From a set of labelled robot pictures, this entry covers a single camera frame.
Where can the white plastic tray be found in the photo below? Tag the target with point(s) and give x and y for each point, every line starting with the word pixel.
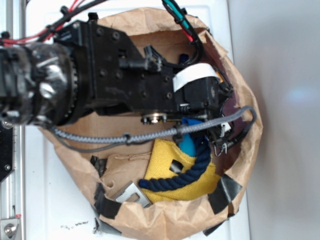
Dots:
pixel 55 209

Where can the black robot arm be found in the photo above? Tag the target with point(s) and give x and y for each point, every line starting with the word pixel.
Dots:
pixel 35 84

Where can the light blue ball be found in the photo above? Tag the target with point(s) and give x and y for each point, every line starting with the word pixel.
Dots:
pixel 187 145

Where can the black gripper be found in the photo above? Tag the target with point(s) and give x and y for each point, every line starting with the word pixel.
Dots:
pixel 112 78

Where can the yellow knitted cloth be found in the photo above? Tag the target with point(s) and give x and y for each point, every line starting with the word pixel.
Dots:
pixel 164 154

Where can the silver metal block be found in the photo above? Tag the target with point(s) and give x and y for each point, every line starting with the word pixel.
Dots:
pixel 132 193

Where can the black mounting plate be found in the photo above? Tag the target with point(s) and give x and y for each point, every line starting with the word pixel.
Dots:
pixel 6 152

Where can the aluminium frame rail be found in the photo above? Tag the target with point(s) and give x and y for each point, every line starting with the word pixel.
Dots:
pixel 12 190

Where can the brown paper bag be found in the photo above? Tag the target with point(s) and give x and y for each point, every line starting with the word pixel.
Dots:
pixel 163 220

